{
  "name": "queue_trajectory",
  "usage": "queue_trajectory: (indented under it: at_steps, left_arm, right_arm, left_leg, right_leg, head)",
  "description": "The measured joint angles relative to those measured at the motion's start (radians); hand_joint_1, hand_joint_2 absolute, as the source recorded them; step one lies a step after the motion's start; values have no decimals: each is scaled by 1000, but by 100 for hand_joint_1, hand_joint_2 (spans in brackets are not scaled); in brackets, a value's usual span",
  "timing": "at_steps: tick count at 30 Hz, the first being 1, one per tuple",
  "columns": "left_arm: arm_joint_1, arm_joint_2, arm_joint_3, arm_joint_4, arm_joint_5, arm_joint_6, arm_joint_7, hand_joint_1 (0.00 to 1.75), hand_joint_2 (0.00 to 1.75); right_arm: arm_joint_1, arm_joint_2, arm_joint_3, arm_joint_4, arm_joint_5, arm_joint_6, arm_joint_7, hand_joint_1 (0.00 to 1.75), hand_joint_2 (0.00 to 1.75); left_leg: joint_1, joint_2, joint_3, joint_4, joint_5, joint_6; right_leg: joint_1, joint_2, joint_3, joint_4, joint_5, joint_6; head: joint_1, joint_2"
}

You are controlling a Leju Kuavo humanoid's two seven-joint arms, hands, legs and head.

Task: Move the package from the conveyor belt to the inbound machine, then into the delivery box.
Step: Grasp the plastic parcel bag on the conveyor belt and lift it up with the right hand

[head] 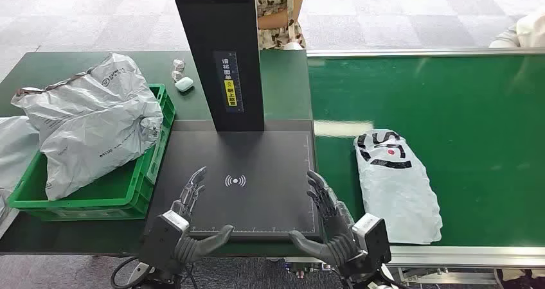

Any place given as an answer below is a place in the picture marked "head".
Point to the large grey crumpled mailer bag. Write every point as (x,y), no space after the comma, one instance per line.
(93,125)

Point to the dark green table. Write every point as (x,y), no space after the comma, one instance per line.
(51,66)

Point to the black inbound scanner machine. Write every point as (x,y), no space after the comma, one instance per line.
(264,163)

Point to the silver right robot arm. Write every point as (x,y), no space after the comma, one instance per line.
(366,278)

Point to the white package with black print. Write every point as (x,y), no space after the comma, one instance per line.
(396,193)

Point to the green conveyor belt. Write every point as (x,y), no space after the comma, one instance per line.
(468,121)

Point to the white earbuds case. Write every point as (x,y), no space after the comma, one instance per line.
(184,84)

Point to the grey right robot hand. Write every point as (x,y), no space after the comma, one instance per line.
(336,244)

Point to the crumpled clear plastic wrapper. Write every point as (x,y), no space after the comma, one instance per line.
(178,68)

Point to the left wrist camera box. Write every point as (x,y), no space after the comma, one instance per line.
(164,240)

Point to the green plastic crate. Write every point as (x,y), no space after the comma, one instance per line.
(119,190)

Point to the person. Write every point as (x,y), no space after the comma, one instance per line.
(528,31)
(276,14)

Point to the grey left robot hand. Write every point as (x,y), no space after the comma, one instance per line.
(193,248)

